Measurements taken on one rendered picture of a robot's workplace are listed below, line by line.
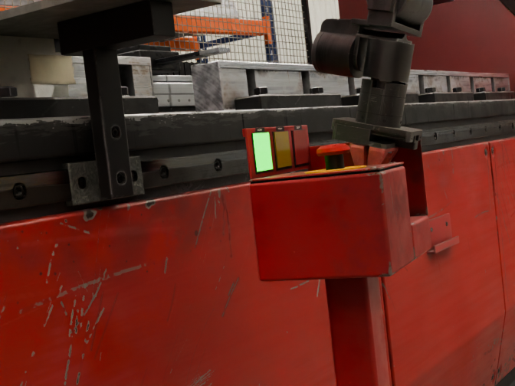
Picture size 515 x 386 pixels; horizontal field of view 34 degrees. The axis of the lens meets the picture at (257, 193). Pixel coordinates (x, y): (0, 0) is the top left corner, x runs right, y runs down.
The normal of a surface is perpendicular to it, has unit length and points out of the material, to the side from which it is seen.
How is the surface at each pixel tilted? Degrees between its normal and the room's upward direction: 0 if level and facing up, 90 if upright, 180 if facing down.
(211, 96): 90
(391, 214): 90
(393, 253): 90
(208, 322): 90
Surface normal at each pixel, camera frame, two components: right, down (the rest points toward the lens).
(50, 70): 0.84, -0.07
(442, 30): -0.54, 0.11
